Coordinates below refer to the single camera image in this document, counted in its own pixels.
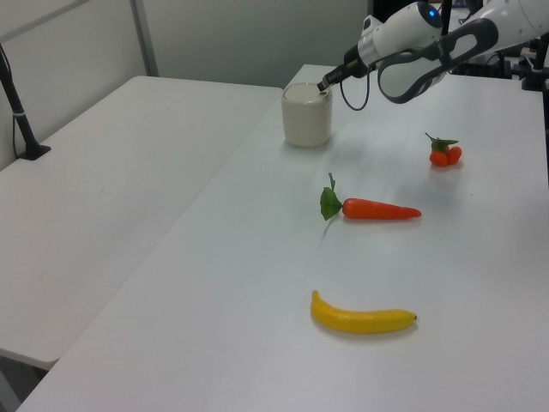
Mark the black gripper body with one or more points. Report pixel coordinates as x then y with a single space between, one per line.
348 64

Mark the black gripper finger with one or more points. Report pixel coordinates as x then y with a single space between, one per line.
327 82

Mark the beige bin lid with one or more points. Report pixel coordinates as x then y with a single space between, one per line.
302 92

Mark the cream mini garbage bin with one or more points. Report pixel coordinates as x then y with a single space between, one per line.
306 122

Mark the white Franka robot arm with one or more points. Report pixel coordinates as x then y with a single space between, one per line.
429 26

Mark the toy tangerine cluster with leaves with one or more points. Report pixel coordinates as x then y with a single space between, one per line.
442 156

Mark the orange toy carrot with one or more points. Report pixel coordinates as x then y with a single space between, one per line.
377 210

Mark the black clamp stand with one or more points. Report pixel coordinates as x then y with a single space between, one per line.
536 73

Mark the yellow toy banana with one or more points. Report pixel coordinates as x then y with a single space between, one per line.
360 322

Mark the grey aluminium partition post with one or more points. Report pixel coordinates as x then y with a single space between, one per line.
143 38

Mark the black camera pole with base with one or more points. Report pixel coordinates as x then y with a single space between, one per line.
23 124

